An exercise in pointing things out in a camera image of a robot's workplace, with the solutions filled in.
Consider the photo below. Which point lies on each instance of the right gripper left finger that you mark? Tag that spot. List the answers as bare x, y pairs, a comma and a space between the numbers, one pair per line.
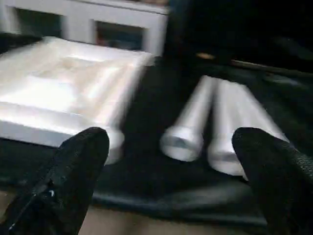
63, 186

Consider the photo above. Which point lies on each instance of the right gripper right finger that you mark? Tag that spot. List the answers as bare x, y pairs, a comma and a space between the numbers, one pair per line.
281, 186

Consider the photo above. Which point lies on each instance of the white plastic table top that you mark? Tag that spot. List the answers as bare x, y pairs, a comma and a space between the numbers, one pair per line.
61, 93

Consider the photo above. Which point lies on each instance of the white plastic table leg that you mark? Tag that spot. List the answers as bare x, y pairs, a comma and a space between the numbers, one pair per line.
232, 115
193, 117

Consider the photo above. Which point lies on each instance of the black mat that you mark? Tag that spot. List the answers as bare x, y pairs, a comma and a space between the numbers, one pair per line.
146, 176

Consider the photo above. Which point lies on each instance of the white cabinet with glass doors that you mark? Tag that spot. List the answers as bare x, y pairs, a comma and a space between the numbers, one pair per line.
78, 19

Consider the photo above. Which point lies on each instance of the black backdrop cloth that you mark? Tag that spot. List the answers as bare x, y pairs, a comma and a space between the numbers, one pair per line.
232, 22

